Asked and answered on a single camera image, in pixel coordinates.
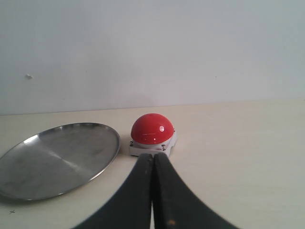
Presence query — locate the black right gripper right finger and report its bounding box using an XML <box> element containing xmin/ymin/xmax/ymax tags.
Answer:
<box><xmin>152</xmin><ymin>153</ymin><xmax>237</xmax><ymax>229</ymax></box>

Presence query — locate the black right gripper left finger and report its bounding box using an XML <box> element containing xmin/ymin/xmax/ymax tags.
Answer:
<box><xmin>75</xmin><ymin>154</ymin><xmax>153</xmax><ymax>229</ymax></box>

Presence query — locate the red dome button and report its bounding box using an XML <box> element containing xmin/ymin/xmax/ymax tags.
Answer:
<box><xmin>129</xmin><ymin>113</ymin><xmax>177</xmax><ymax>156</ymax></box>

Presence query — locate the round steel plate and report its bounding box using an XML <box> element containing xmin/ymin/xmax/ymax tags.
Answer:
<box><xmin>0</xmin><ymin>123</ymin><xmax>121</xmax><ymax>201</ymax></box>

